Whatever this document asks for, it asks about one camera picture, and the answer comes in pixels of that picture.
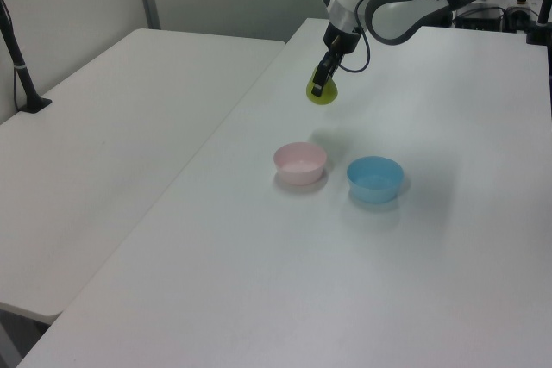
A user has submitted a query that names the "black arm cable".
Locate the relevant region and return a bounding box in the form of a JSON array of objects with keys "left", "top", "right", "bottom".
[{"left": 338, "top": 0, "right": 452, "bottom": 74}]

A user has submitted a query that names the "black camera stand pole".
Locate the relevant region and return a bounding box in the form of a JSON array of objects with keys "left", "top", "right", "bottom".
[{"left": 524, "top": 0, "right": 552, "bottom": 47}]

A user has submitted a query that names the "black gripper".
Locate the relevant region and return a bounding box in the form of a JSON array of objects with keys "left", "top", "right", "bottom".
[{"left": 310, "top": 22, "right": 362, "bottom": 99}]

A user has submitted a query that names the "white side table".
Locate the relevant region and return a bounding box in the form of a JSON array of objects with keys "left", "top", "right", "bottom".
[{"left": 0, "top": 28, "right": 287, "bottom": 318}]

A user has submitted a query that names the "black equipment box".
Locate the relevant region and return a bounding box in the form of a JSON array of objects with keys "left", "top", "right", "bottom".
[{"left": 451, "top": 3, "right": 506, "bottom": 32}]

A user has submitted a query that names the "blue plastic bowl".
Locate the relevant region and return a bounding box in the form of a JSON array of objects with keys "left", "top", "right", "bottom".
[{"left": 346, "top": 155, "right": 405, "bottom": 204}]

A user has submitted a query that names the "grey device with orange part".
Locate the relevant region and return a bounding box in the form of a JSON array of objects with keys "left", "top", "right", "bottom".
[{"left": 504, "top": 0, "right": 541, "bottom": 34}]

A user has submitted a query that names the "green pear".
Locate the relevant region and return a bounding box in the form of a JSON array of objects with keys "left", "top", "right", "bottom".
[{"left": 304, "top": 65, "right": 340, "bottom": 107}]

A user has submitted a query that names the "pink plastic bowl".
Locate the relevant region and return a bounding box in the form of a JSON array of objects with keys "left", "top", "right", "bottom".
[{"left": 273, "top": 140, "right": 328, "bottom": 185}]

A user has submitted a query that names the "black pole with clamp base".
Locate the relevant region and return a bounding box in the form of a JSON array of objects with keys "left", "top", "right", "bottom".
[{"left": 0, "top": 0, "right": 53, "bottom": 115}]

